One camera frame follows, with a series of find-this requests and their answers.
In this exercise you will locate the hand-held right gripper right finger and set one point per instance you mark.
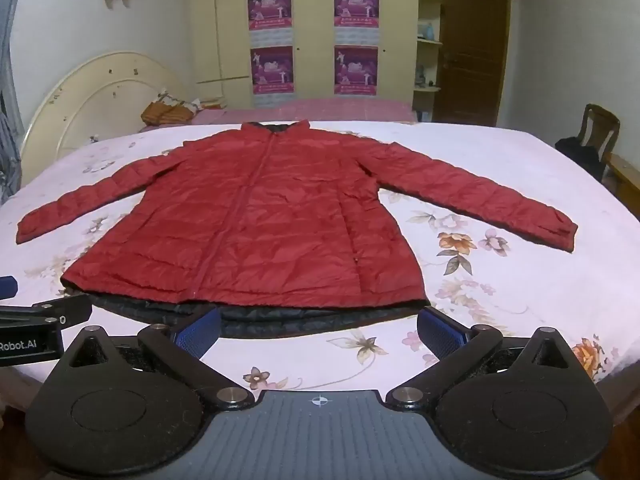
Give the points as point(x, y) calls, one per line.
point(440, 332)

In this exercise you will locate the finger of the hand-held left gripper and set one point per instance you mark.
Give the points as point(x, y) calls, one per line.
point(60, 310)
point(7, 288)

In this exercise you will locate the purple wall poster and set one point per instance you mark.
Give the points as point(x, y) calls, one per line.
point(270, 7)
point(356, 70)
point(272, 70)
point(356, 4)

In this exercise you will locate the black bag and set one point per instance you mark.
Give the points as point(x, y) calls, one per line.
point(580, 157)

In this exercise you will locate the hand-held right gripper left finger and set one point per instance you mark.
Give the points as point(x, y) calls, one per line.
point(200, 332)

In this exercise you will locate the cream corner shelf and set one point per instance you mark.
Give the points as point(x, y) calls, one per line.
point(429, 60)

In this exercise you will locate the grey patterned curtain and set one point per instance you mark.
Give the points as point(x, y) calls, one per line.
point(9, 110)

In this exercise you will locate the cream wardrobe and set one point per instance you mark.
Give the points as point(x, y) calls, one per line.
point(315, 35)

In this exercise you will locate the wooden chair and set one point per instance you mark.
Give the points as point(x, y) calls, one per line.
point(600, 125)

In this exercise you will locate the red puffer jacket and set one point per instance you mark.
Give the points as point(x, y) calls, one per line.
point(280, 220)

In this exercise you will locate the cream bed headboard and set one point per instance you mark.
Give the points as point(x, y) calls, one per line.
point(90, 95)

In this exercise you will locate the brown wooden door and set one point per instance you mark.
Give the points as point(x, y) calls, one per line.
point(472, 50)

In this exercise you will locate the bed with floral sheet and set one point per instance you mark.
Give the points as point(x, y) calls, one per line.
point(500, 185)

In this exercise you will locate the wooden side furniture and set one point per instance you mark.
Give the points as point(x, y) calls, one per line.
point(625, 175)

